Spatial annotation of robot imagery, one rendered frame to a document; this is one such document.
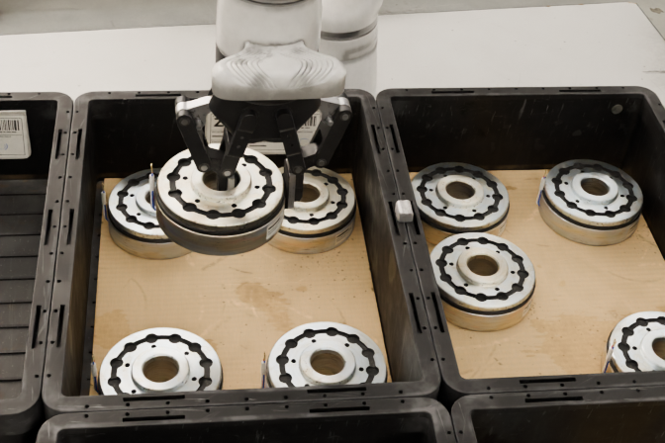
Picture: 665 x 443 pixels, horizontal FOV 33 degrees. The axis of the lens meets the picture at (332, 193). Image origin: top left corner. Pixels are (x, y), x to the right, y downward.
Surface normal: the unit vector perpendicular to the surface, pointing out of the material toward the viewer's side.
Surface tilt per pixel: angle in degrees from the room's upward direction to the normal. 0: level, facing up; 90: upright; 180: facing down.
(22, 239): 0
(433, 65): 0
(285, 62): 6
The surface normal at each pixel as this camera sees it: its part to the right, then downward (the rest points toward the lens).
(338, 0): -0.29, -0.42
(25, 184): 0.07, -0.76
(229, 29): -0.69, 0.40
